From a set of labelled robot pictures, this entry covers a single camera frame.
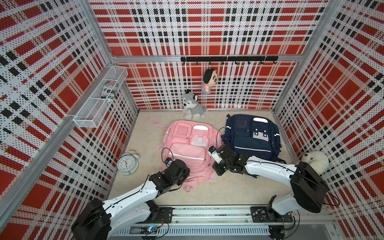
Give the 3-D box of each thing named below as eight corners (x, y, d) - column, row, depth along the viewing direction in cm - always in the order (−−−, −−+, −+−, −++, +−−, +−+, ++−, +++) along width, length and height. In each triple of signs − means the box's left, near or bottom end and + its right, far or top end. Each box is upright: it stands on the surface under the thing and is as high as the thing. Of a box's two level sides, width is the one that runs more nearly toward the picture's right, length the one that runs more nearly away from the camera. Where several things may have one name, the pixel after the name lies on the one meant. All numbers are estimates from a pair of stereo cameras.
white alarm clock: (116, 175, 89) (112, 173, 85) (124, 153, 98) (121, 150, 95) (136, 175, 89) (133, 173, 85) (142, 153, 98) (140, 150, 95)
